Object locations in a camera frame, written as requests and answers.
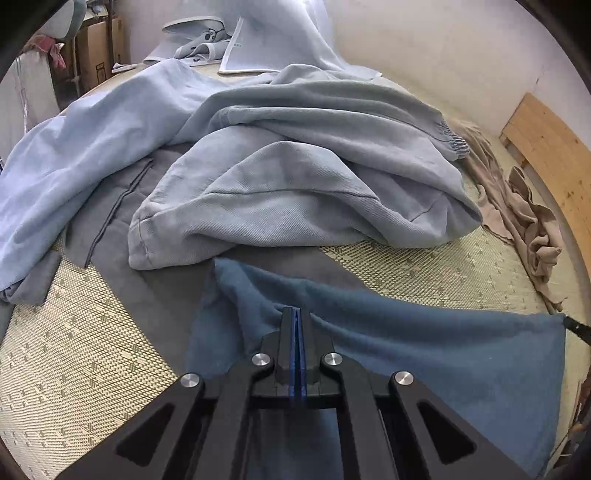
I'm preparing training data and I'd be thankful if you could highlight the wooden bed board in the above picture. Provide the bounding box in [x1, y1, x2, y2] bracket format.
[500, 93, 591, 267]

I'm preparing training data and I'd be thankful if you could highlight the dark blue garment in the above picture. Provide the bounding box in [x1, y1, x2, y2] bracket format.
[186, 258, 565, 475]

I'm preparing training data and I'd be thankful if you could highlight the dark grey garment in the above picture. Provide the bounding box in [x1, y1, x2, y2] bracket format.
[65, 144, 363, 378]

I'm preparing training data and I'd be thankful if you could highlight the cardboard box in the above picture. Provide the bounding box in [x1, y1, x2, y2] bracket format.
[76, 16, 129, 92]

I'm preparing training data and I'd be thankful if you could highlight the beige brown garment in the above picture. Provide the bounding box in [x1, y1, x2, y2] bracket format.
[448, 118, 564, 312]

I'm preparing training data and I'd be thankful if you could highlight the light blue hoodie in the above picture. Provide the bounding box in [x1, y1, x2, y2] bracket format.
[1, 59, 482, 289]

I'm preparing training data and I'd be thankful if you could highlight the woven bed mat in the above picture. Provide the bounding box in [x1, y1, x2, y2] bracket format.
[0, 59, 578, 480]

